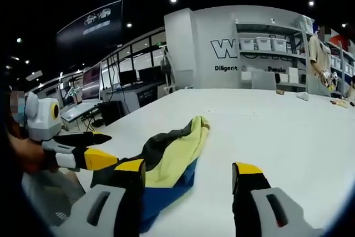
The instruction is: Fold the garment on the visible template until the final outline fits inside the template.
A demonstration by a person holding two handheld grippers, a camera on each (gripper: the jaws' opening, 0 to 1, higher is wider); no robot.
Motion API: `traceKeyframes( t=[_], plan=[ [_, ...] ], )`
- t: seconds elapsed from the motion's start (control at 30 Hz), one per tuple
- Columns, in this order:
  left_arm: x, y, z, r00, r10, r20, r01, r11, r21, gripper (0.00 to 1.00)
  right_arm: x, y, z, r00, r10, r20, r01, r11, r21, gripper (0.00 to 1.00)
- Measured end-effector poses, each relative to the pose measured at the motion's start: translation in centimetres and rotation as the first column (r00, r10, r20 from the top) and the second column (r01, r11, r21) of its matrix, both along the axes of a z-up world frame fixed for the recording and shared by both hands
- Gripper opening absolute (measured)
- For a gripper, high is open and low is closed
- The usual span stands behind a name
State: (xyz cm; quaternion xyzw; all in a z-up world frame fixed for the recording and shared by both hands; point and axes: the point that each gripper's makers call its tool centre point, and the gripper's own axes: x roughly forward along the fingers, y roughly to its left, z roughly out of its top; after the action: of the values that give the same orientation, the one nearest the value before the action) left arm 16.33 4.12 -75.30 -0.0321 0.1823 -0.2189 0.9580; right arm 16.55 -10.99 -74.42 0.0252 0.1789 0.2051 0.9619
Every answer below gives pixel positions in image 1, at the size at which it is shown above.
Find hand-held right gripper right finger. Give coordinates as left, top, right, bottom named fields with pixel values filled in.
left=232, top=162, right=327, bottom=237

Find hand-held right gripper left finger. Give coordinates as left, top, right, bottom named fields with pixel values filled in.
left=59, top=159, right=146, bottom=237

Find yellow blue black garment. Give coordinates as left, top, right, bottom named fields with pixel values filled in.
left=90, top=114, right=211, bottom=234

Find person's left hand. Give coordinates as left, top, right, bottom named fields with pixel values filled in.
left=8, top=133, right=59, bottom=173

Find white slanted work table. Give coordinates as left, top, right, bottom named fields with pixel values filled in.
left=60, top=100, right=101, bottom=123

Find large tilted display screen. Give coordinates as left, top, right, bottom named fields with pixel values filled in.
left=82, top=65, right=102, bottom=100

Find grey chair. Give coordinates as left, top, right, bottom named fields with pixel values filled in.
left=21, top=169, right=87, bottom=227

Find grey office desk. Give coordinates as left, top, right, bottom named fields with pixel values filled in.
left=106, top=81, right=169, bottom=112

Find black computer monitor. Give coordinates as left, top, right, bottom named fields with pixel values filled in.
left=118, top=69, right=138, bottom=85
left=138, top=67, right=162, bottom=83

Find dark hanging screen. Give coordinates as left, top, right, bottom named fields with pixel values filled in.
left=55, top=0, right=123, bottom=52

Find grey leaning panel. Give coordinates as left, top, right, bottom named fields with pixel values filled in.
left=250, top=69, right=277, bottom=90

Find small tan items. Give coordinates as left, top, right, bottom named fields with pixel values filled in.
left=329, top=98, right=351, bottom=109

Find grey metal shelf rack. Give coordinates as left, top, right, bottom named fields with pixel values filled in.
left=235, top=20, right=309, bottom=89

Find white storage box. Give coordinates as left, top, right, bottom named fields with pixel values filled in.
left=271, top=37, right=288, bottom=53
left=239, top=37, right=255, bottom=51
left=255, top=37, right=271, bottom=52

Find shelf rack with boxes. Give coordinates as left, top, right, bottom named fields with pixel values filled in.
left=327, top=36, right=355, bottom=100

